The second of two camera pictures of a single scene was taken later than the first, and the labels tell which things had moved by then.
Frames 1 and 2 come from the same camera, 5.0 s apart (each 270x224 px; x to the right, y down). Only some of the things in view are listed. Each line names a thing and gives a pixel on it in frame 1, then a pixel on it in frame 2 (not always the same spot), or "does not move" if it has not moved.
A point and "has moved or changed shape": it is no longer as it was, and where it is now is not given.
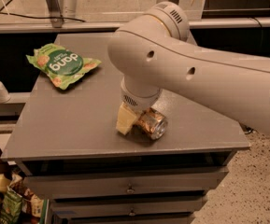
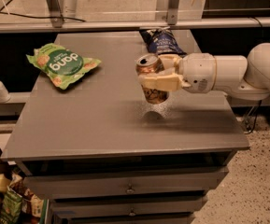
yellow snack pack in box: [2, 183] does not move
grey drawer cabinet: [66, 138] does not move
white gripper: [138, 102] to [197, 71]
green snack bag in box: [11, 207] does not move
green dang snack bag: [63, 65] does not move
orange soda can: [152, 123] has moved or changed shape
